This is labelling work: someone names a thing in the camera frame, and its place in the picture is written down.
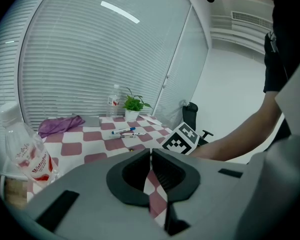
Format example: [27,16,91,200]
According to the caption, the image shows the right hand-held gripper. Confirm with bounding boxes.
[161,121,200,156]

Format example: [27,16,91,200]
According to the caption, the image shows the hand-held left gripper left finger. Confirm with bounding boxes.
[14,148,166,240]

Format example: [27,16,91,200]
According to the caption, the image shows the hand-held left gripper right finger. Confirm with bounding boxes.
[152,148,251,240]

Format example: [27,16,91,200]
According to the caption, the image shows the white marker with blue cap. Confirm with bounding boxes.
[111,127,136,135]

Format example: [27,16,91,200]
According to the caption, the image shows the person's right forearm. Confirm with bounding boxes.
[189,91,285,164]

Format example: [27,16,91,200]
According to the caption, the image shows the black office chair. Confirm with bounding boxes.
[181,101,214,147]

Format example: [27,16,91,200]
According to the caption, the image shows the pink white checkered table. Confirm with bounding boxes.
[26,113,175,229]

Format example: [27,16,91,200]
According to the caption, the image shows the white paper strip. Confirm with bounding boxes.
[139,114,164,127]

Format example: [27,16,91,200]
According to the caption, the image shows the green potted plant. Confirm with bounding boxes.
[122,86,153,123]

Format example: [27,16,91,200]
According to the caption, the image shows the purple cloth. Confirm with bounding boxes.
[37,115,86,139]

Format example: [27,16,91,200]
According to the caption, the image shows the clear water bottle red label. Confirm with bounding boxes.
[106,84,121,119]
[0,102,61,187]

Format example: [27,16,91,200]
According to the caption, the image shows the person's black clothed body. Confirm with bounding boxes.
[194,0,300,95]

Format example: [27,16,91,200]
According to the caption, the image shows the white air vent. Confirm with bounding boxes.
[231,10,275,31]

